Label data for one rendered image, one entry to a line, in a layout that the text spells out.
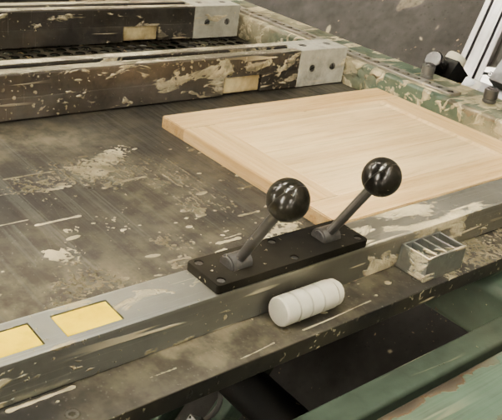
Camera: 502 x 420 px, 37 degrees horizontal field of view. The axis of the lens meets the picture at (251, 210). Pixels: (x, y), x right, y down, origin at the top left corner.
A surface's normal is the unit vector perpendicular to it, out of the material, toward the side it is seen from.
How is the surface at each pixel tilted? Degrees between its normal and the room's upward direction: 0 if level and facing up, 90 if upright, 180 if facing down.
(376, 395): 54
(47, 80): 90
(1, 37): 90
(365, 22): 0
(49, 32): 90
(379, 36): 0
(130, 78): 90
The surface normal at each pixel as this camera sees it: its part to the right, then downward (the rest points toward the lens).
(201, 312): 0.63, 0.42
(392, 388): 0.14, -0.89
